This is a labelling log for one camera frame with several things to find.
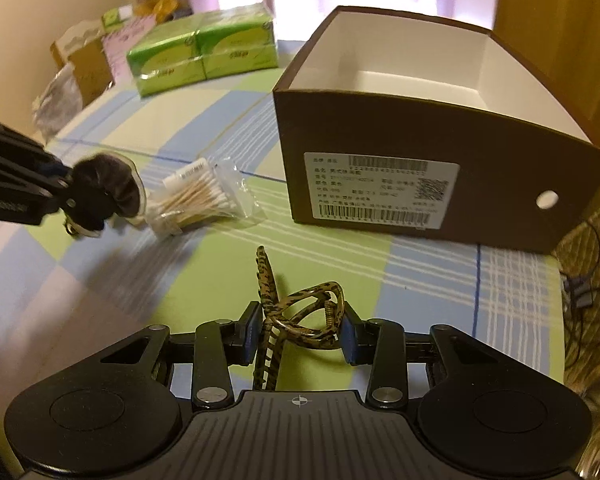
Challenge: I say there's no plaid tablecloth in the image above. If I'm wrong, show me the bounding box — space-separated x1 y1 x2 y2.
0 37 568 406

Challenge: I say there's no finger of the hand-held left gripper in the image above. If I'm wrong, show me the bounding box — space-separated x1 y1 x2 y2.
0 112 74 187
0 157 80 212

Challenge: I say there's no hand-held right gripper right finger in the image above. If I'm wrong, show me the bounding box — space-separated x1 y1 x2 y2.
340 308 501 411

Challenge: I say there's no brown cardboard shoe box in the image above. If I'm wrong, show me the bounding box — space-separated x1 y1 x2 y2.
272 6 600 256

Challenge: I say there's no chair with quilted cover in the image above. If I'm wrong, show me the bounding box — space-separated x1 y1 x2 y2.
555 160 600 421

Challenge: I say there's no bag of cotton swabs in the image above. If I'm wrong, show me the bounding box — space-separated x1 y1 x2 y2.
145 157 261 237

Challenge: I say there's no wooden door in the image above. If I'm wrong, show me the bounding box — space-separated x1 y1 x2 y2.
495 0 600 146

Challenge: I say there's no brown hair scrunchie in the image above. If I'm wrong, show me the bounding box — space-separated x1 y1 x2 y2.
67 154 147 238

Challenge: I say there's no black cable with blue plug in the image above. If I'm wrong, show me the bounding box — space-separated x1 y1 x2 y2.
560 220 600 376

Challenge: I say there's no cardboard box with papers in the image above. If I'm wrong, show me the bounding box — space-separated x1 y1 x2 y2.
50 15 158 106

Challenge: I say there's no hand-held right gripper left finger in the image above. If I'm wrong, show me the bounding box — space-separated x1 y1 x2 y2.
100 302 262 411

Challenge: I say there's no clear plastic bag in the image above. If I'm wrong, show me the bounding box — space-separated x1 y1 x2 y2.
32 64 88 141

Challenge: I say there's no green tissue multipack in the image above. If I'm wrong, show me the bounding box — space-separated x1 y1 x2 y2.
126 2 279 98

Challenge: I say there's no leopard print hair claw clip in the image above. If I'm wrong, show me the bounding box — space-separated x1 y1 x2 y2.
252 245 346 391

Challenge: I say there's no yellow plastic bag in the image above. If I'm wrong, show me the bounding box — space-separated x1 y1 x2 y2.
132 0 181 23

